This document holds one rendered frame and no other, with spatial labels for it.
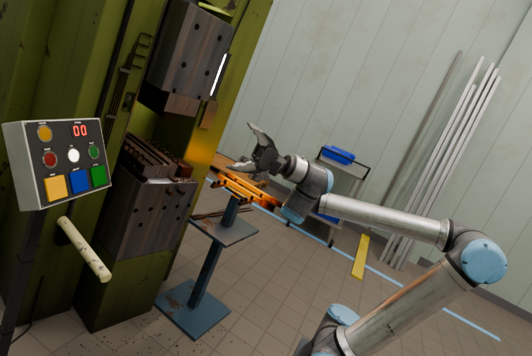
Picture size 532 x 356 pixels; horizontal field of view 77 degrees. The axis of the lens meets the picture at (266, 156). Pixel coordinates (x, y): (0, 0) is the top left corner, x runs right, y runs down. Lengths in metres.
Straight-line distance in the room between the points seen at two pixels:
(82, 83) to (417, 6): 4.62
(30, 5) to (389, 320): 1.94
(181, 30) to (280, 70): 3.99
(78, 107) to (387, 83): 4.30
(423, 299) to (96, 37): 1.52
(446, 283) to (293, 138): 4.40
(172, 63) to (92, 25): 0.34
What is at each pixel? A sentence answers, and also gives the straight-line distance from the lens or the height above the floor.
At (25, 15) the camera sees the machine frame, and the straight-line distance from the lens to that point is 1.97.
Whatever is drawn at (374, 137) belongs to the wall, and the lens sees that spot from 5.17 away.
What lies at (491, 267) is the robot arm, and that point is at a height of 1.35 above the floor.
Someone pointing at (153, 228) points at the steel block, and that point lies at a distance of 1.92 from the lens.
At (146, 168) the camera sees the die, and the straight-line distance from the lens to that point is 1.75.
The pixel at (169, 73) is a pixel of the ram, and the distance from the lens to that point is 1.62.
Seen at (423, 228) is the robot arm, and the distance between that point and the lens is 1.28.
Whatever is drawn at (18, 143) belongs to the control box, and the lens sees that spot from 1.27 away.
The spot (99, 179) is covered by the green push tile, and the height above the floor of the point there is 1.00.
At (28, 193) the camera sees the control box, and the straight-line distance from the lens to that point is 1.28.
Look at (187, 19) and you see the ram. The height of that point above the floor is 1.70.
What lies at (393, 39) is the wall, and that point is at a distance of 5.32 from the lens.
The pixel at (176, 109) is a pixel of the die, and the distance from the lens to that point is 1.70.
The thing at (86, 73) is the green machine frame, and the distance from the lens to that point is 1.61.
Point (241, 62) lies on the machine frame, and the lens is 2.09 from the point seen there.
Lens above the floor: 1.59
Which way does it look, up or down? 12 degrees down
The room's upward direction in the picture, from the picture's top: 23 degrees clockwise
